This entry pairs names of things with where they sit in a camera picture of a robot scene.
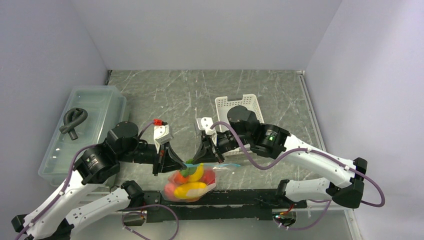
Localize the yellow lemon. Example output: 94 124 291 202
188 163 204 182

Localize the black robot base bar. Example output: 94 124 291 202
141 189 307 221

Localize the red bell pepper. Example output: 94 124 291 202
199 169 216 185

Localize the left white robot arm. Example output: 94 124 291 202
11 119 185 240

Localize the clear plastic storage box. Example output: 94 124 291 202
38 85 129 187

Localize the orange carrot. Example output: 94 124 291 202
173 171 190 185

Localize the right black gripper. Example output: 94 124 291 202
191 129 252 164

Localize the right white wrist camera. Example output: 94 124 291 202
194 117 216 136

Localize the pink peach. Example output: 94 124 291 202
163 182 177 201

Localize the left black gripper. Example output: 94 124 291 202
119 139 187 175

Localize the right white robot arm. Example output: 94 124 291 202
193 105 368 209

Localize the green leafy vegetable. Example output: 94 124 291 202
179 159 197 178

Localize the grey corrugated hose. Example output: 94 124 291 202
59 107 89 141

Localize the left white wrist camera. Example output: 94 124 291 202
153 118 174 145

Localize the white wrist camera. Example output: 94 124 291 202
153 118 174 145
194 117 216 136

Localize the yellow fruit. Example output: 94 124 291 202
173 181 208 200

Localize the white plastic basket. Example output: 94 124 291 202
213 94 264 156

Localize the clear zip top bag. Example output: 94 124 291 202
160 159 241 203

